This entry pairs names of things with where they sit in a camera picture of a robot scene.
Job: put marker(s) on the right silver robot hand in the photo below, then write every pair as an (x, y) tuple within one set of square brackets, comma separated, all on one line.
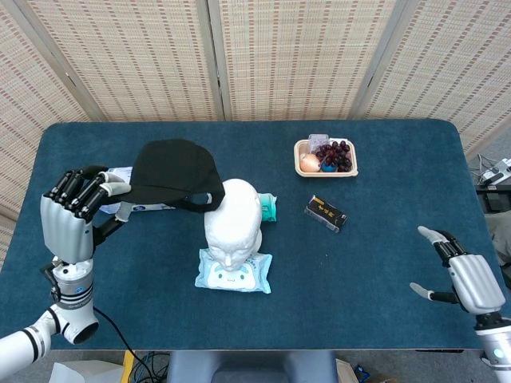
[(477, 279)]

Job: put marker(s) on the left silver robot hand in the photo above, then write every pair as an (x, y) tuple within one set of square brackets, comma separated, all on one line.
[(66, 227)]

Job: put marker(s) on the black baseball cap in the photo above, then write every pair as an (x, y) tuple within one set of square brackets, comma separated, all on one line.
[(171, 171)]

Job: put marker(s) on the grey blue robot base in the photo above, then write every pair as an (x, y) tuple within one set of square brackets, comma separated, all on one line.
[(251, 367)]

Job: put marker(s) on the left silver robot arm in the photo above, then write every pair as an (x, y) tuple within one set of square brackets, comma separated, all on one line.
[(74, 291)]

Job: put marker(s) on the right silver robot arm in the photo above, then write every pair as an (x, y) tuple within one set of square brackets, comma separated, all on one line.
[(497, 347)]

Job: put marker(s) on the white foam mannequin head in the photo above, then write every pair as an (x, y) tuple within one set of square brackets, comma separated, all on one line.
[(235, 227)]

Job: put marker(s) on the grey fabric bundle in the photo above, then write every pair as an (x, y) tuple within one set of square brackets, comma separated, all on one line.
[(501, 231)]

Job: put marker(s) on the large blue white tissue pack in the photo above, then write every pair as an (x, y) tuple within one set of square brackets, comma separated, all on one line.
[(147, 207)]

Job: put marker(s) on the white power strip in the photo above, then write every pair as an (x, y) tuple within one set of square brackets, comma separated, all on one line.
[(497, 171)]

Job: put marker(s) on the bamboo folding screen panel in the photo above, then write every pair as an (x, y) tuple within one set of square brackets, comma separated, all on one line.
[(24, 119), (131, 60), (295, 60), (451, 60)]

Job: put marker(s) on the cardboard box on floor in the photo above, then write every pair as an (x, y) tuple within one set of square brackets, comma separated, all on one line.
[(344, 373)]

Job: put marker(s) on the black box with gold print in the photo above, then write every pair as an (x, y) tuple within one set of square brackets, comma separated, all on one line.
[(325, 213)]

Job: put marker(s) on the small blue toy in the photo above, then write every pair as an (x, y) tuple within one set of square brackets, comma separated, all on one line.
[(329, 168)]

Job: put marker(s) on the purple grape bunch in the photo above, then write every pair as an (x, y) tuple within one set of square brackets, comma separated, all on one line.
[(339, 155)]

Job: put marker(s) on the light blue cartoon wipes pack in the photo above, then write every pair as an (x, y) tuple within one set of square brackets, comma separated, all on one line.
[(255, 275)]

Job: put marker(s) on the small green wipes pack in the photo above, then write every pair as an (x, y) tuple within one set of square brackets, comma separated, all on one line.
[(268, 207)]

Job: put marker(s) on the pale orange onion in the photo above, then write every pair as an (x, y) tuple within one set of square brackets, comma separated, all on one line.
[(309, 163)]

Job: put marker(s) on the clear plastic small container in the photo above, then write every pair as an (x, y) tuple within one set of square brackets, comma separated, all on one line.
[(318, 140)]

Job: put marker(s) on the beige food tray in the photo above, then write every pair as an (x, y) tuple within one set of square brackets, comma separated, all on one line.
[(297, 159)]

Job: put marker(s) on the black equipment frame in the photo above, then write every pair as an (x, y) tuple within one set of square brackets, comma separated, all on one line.
[(495, 199)]

